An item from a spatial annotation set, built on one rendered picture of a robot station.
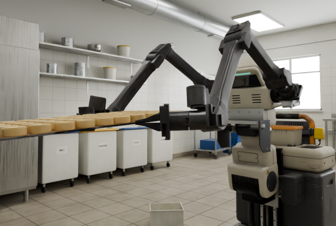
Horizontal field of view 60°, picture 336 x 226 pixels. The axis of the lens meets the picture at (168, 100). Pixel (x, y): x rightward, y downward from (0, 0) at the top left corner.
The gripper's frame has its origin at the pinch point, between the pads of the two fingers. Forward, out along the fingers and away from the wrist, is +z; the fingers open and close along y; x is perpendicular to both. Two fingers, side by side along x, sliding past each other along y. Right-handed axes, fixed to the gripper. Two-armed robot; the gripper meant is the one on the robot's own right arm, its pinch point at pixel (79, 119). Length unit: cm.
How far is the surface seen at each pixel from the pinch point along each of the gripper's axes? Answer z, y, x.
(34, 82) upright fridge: -211, 36, -126
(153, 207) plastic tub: -163, -91, 9
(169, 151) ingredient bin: -422, -82, 14
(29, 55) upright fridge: -208, 66, -129
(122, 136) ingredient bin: -343, -43, -55
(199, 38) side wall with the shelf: -615, 167, 91
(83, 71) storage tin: -334, 62, -111
